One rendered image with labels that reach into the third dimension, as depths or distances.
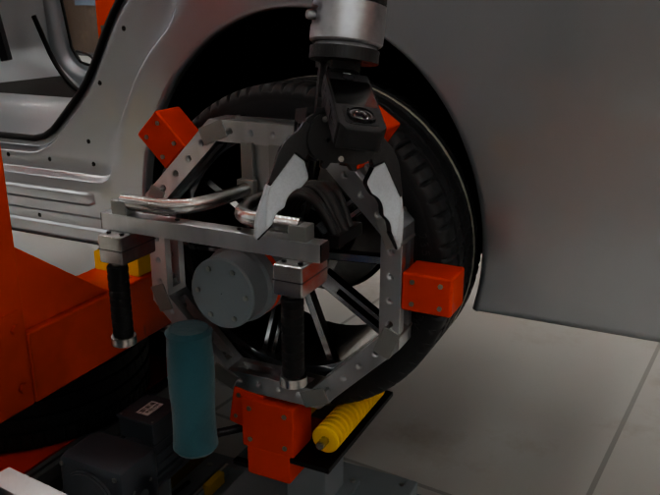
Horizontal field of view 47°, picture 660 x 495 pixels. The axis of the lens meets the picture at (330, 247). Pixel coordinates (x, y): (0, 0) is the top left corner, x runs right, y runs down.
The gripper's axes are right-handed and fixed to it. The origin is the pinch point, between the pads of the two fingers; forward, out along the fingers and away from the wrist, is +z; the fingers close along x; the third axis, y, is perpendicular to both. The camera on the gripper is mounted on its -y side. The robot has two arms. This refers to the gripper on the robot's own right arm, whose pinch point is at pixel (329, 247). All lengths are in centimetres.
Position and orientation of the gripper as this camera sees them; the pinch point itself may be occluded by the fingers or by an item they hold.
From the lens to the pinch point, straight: 77.4
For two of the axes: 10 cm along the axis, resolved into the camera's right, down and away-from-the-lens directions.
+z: -1.0, 9.9, 1.3
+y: -2.4, -1.5, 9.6
